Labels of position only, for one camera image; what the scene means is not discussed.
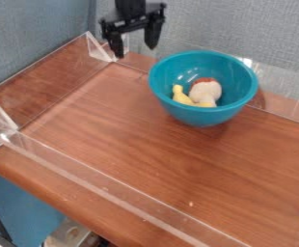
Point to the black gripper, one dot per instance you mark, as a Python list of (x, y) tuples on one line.
[(130, 16)]

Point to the yellow toy banana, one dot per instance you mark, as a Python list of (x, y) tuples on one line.
[(182, 98)]

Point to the blue plastic bowl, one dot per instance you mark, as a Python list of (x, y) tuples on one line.
[(182, 68)]

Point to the white toy mushroom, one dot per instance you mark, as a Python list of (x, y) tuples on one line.
[(206, 91)]

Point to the clear acrylic barrier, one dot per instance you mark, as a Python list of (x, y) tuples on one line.
[(90, 143)]

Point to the grey metal bracket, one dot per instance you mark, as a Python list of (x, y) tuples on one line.
[(71, 235)]

